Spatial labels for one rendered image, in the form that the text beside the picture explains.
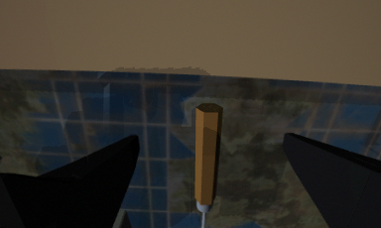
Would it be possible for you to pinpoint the tan floor panel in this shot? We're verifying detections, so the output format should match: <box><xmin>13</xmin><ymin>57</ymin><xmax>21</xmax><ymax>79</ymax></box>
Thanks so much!
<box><xmin>0</xmin><ymin>0</ymin><xmax>381</xmax><ymax>86</ymax></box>

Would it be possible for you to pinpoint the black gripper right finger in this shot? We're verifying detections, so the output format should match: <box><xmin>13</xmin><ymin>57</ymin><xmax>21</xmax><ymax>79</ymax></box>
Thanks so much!
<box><xmin>282</xmin><ymin>133</ymin><xmax>381</xmax><ymax>228</ymax></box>

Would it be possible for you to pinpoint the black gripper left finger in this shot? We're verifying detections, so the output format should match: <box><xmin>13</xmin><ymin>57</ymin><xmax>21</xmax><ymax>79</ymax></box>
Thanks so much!
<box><xmin>0</xmin><ymin>135</ymin><xmax>140</xmax><ymax>228</ymax></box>

